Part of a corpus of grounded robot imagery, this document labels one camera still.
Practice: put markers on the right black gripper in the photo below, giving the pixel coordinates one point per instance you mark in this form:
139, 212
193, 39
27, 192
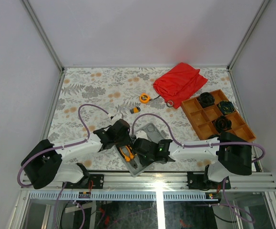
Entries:
145, 162

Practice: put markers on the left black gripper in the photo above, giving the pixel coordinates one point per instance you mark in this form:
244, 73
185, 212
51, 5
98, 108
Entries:
128, 141

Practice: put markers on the orange handled pliers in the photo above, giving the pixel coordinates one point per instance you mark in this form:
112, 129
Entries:
129, 157

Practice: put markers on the grey plastic tool case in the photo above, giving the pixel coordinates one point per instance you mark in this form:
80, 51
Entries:
155, 135

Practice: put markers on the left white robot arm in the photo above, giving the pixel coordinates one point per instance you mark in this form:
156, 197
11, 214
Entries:
48, 163

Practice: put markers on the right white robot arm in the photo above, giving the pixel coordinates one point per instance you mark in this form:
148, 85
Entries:
229, 154

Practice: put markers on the hex key set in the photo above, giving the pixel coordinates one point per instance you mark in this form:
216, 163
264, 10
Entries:
135, 110

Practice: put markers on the orange tape measure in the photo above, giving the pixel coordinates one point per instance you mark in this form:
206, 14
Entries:
144, 98

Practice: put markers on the black tape roll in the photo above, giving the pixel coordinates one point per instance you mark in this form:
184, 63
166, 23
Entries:
170, 103

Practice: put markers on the wooden compartment tray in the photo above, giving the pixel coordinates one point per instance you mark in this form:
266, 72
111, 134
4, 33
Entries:
211, 114

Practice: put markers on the red folded cloth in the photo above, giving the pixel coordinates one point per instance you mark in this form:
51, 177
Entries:
179, 84

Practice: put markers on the black spinning top upper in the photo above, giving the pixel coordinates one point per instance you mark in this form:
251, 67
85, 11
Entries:
206, 99

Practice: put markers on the black orange spinning top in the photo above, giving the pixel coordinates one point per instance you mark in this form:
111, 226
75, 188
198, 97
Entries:
222, 124

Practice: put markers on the green black spinning top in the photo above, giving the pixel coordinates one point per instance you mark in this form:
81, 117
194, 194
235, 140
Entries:
226, 107

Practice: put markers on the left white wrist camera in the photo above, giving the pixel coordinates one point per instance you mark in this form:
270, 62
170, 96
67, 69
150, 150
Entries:
117, 116

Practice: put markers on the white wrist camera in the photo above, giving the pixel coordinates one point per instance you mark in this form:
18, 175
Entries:
141, 135
117, 116

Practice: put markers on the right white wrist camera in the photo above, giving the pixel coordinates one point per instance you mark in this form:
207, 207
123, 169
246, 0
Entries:
141, 135

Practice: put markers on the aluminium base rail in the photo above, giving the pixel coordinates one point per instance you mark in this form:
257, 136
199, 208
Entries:
172, 186

